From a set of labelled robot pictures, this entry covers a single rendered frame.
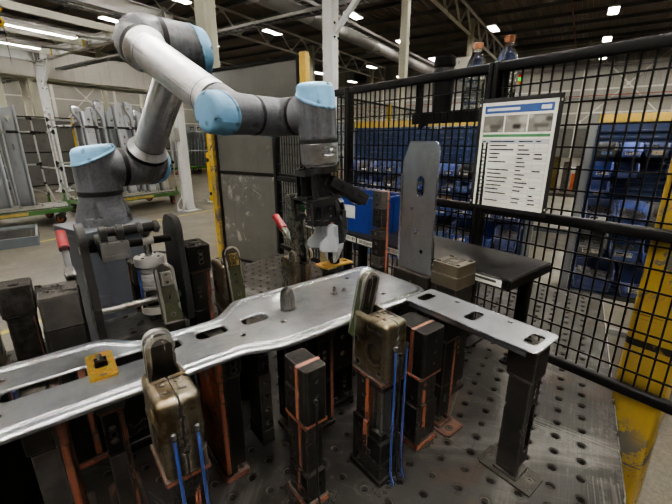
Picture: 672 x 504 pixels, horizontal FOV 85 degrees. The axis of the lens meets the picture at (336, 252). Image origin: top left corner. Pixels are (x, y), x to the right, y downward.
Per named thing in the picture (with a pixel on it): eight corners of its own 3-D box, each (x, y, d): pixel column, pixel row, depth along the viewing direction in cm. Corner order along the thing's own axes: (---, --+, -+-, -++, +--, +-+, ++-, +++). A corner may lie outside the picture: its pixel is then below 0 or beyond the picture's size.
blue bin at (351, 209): (378, 237, 124) (379, 198, 121) (317, 223, 145) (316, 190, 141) (406, 229, 135) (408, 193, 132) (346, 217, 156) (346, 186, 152)
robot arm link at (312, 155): (322, 141, 79) (347, 141, 73) (324, 163, 80) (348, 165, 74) (292, 144, 74) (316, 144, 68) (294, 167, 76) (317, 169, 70)
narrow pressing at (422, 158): (429, 277, 96) (440, 141, 86) (396, 266, 105) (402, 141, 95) (430, 276, 96) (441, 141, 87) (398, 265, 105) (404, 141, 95)
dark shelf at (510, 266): (508, 292, 86) (510, 280, 85) (299, 226, 154) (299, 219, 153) (550, 272, 99) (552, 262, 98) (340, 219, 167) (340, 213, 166)
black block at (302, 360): (308, 529, 64) (303, 384, 55) (277, 485, 72) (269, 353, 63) (343, 502, 68) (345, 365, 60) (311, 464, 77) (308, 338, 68)
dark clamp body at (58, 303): (69, 486, 72) (20, 306, 61) (64, 444, 82) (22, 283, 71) (130, 458, 78) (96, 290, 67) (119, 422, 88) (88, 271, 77)
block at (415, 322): (415, 458, 78) (424, 340, 70) (377, 427, 86) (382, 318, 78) (442, 436, 83) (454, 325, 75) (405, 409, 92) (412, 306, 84)
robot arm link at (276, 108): (234, 96, 74) (271, 91, 68) (274, 101, 83) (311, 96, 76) (237, 137, 77) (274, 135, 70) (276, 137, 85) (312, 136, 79)
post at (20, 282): (46, 474, 74) (-8, 288, 62) (45, 458, 78) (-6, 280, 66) (76, 461, 77) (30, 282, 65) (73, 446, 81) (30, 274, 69)
